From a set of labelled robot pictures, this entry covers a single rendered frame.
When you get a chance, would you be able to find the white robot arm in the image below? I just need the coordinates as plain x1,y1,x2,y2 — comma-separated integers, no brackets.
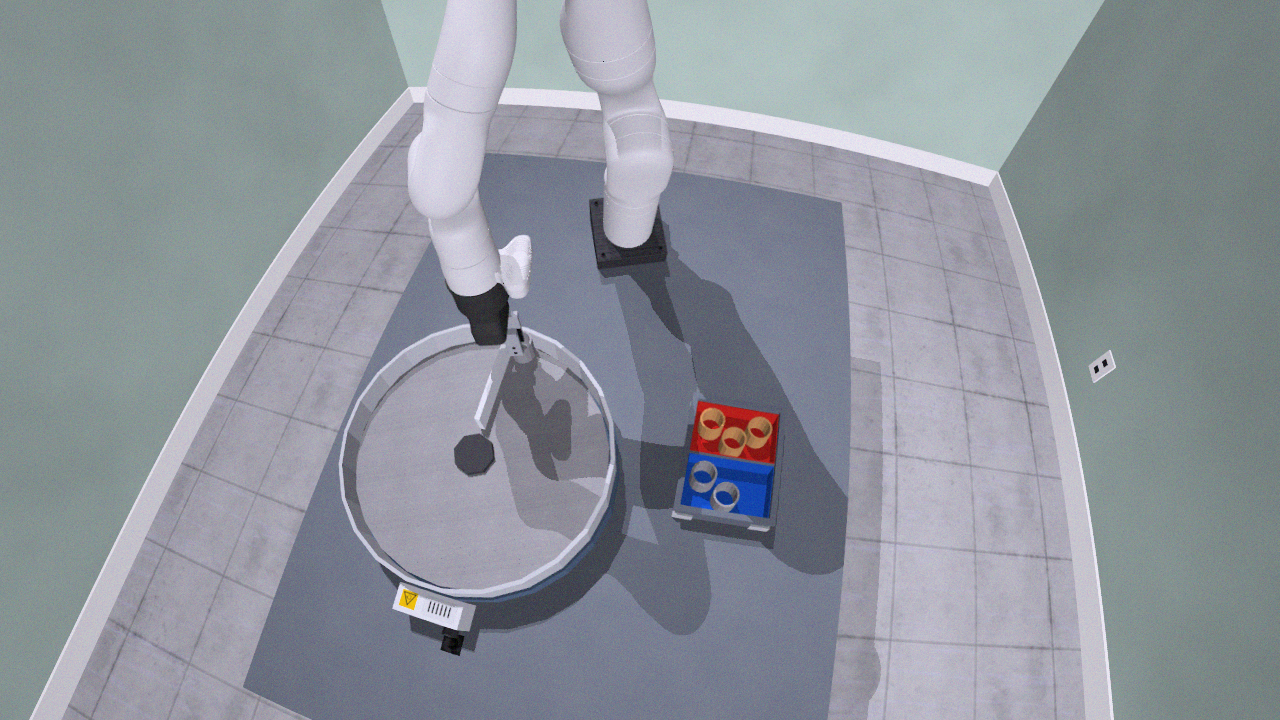
408,0,675,269

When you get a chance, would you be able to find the grey metal ring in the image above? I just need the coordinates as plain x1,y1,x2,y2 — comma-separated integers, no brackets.
512,331,536,363
689,460,718,493
710,482,740,512

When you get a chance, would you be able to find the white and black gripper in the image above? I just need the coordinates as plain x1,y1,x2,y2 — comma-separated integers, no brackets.
440,234,532,356

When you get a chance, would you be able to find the bronze bushing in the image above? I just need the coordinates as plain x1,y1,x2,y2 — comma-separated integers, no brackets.
745,416,772,448
718,427,748,457
698,407,724,439

